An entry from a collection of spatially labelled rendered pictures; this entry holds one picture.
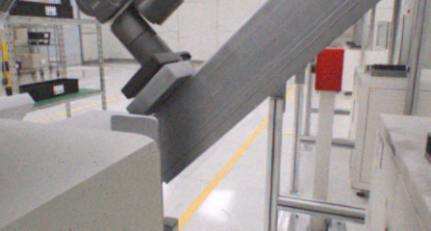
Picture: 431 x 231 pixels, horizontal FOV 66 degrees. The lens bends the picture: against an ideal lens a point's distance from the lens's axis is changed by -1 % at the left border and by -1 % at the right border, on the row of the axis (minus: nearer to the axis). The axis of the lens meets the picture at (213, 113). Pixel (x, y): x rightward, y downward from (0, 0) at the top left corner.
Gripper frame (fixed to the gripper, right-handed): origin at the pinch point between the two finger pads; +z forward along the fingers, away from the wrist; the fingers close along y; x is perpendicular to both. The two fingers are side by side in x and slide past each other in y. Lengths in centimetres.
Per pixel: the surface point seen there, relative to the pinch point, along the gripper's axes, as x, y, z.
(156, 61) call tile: -11.0, -24.3, -2.6
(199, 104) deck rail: -10.3, -21.9, 2.5
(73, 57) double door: 505, 688, -419
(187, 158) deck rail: -5.4, -21.9, 5.4
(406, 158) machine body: -17.6, 12.0, 30.1
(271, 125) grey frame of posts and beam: 8, 48, 14
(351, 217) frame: 9, 48, 50
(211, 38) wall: 228, 859, -217
